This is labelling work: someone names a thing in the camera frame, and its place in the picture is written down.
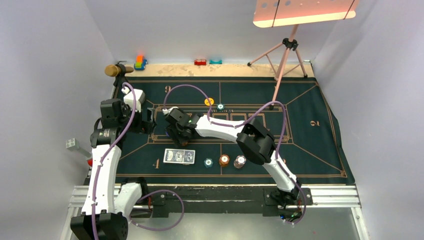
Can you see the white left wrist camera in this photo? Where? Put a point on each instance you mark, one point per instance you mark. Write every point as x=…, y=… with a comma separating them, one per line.
x=134, y=99

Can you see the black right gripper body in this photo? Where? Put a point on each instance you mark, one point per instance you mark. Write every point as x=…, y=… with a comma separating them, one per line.
x=177, y=134

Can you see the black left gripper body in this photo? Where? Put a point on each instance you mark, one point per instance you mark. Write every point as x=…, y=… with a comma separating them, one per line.
x=142, y=126

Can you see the blue playing card deck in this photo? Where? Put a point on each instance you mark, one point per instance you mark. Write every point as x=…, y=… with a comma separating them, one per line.
x=179, y=156

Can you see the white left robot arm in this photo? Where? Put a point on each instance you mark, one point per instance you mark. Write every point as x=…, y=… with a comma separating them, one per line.
x=104, y=215

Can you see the pink music stand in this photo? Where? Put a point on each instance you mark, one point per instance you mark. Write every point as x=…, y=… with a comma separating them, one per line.
x=279, y=13

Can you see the orange chip stack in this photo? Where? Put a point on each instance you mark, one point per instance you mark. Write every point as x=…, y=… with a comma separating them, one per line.
x=224, y=160

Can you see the gold microphone on stand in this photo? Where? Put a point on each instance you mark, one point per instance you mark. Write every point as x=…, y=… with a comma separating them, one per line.
x=118, y=71

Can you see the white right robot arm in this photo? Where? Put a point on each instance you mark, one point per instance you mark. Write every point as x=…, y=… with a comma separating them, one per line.
x=255, y=141

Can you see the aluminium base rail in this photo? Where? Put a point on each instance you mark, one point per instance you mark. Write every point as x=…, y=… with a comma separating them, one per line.
x=322, y=196

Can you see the red toy block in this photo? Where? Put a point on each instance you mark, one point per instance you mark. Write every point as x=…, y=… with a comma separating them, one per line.
x=200, y=62

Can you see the orange blue toy car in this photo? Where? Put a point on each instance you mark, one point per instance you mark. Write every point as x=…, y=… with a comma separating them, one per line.
x=140, y=63

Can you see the grey lego brick handle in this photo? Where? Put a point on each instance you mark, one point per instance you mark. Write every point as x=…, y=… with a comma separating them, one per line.
x=74, y=145

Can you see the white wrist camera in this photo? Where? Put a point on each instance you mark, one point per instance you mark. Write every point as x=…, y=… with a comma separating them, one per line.
x=166, y=111
x=134, y=99

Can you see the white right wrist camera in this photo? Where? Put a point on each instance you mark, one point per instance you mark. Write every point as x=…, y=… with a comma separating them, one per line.
x=166, y=111

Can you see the teal toy block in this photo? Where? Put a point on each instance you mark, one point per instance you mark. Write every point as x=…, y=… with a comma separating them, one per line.
x=215, y=61

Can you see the yellow dealer button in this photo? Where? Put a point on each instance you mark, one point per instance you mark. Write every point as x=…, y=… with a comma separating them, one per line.
x=209, y=101

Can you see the dark green poker mat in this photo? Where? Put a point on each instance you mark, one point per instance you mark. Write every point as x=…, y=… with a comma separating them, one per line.
x=308, y=131

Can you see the blue green chip stack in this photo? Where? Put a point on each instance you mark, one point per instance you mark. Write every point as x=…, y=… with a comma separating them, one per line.
x=208, y=162

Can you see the brown white chip stack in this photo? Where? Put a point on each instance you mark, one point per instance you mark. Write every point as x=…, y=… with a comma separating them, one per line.
x=239, y=161

